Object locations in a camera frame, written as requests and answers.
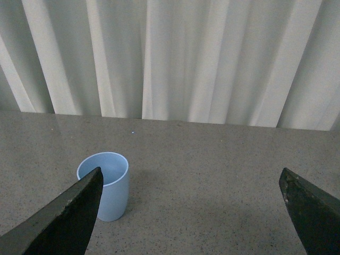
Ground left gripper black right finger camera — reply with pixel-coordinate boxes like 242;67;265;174
279;168;339;254

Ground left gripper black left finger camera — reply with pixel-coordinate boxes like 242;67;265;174
1;167;103;254

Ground light blue plastic cup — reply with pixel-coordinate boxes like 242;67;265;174
76;152;130;222

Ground white pleated curtain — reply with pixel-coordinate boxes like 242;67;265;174
1;1;339;131

